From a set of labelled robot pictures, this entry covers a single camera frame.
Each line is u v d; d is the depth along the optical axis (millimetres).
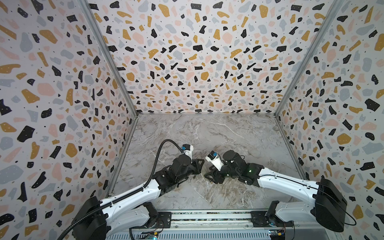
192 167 587
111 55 877
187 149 692
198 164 733
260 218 751
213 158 676
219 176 685
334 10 721
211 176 690
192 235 704
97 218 402
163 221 732
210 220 759
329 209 398
